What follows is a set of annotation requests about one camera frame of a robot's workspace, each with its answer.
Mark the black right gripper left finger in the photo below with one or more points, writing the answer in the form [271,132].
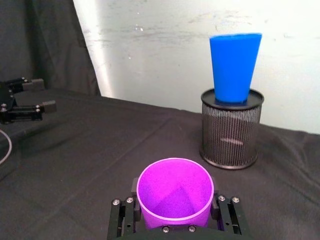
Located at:
[124,215]

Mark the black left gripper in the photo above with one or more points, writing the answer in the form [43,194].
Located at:
[5,97]

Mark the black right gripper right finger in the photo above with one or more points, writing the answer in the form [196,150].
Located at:
[228,215]

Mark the purple plastic cup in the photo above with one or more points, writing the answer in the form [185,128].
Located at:
[172,190]

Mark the black hanging cloth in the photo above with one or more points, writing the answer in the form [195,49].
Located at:
[42,42]

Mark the black table cloth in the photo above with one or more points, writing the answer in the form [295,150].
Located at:
[87,155]

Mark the blue plastic cup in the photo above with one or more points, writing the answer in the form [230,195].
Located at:
[233,67]

